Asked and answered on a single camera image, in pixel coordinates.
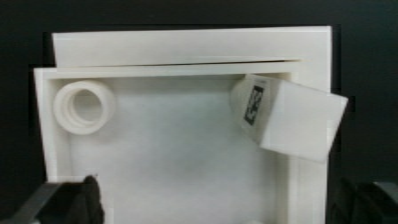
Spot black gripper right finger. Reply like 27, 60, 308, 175
327, 179, 398, 224

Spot white square table top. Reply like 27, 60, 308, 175
34, 27, 332, 224

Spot white table leg with thread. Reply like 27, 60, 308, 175
231, 74, 348, 163

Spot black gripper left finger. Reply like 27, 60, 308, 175
11, 176, 105, 224

